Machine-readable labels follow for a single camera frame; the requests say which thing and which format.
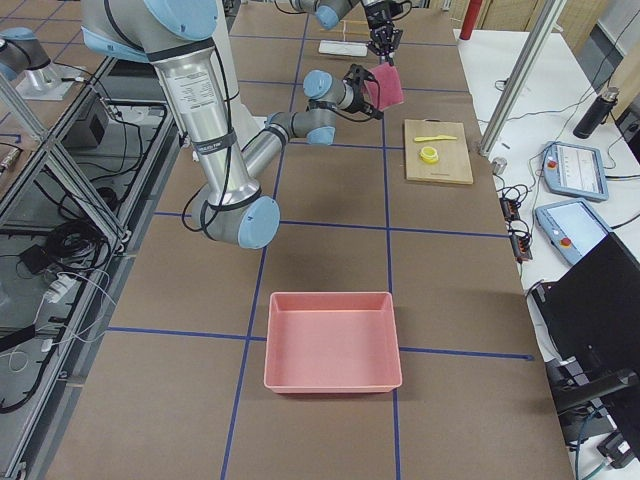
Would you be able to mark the black thermos bottle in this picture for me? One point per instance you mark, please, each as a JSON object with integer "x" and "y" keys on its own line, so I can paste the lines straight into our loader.
{"x": 597, "y": 113}

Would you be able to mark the white rectangular tray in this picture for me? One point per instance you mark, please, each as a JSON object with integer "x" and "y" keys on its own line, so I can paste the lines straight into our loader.
{"x": 342, "y": 48}

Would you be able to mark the black laptop monitor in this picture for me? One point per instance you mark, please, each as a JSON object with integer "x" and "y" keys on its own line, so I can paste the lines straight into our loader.
{"x": 592, "y": 316}

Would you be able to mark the bamboo cutting board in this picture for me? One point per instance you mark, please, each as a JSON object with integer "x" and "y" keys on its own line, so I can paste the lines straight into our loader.
{"x": 454, "y": 165}

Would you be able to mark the pink plastic bin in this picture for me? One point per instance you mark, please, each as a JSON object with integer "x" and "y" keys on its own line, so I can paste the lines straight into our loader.
{"x": 332, "y": 343}

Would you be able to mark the near teach pendant tablet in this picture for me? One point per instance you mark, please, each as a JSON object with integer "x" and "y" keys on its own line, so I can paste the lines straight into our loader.
{"x": 573, "y": 227}

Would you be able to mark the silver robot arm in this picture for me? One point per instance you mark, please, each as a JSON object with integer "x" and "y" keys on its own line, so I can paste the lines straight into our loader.
{"x": 383, "y": 36}
{"x": 177, "y": 39}

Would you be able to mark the red cylinder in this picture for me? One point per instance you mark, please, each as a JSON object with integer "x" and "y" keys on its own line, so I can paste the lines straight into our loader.
{"x": 471, "y": 16}

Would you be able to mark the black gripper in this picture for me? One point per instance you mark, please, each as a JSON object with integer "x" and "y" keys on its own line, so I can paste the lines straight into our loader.
{"x": 376, "y": 21}

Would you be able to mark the pink cloth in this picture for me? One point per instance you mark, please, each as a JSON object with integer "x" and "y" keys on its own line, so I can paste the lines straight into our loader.
{"x": 385, "y": 90}

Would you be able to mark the teach pendant tablet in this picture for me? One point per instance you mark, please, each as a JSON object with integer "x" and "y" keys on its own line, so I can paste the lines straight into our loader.
{"x": 575, "y": 171}
{"x": 573, "y": 227}

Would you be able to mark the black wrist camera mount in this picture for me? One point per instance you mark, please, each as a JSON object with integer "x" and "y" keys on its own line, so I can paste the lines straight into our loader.
{"x": 356, "y": 79}

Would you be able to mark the black orange connector box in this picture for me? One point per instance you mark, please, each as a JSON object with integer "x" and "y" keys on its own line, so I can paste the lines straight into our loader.
{"x": 520, "y": 248}

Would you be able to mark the aluminium frame post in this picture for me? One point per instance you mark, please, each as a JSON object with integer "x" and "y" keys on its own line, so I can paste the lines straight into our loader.
{"x": 523, "y": 66}

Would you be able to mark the far teach pendant tablet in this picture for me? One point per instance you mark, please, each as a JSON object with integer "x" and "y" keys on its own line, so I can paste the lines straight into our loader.
{"x": 575, "y": 171}

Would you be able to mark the yellow plastic knife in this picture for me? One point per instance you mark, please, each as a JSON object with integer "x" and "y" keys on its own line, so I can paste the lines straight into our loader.
{"x": 434, "y": 138}

